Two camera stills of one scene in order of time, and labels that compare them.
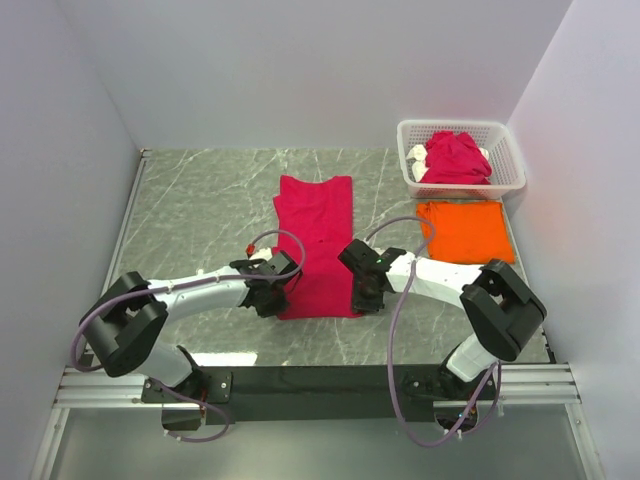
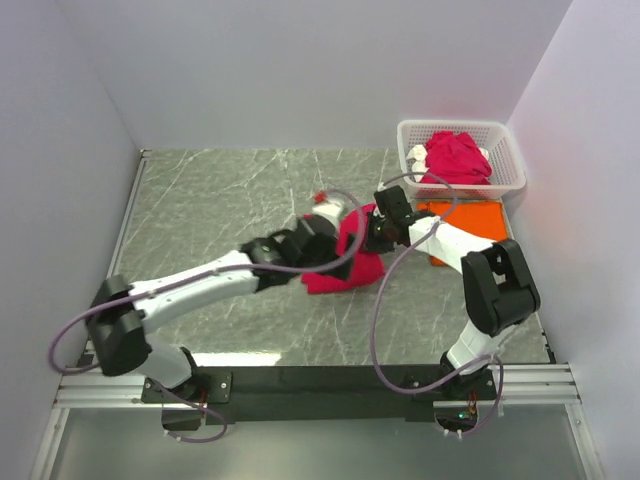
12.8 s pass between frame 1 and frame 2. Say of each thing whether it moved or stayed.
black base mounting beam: stayed
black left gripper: moved
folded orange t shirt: stayed
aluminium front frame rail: stayed
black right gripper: moved
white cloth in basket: stayed
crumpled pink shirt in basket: stayed
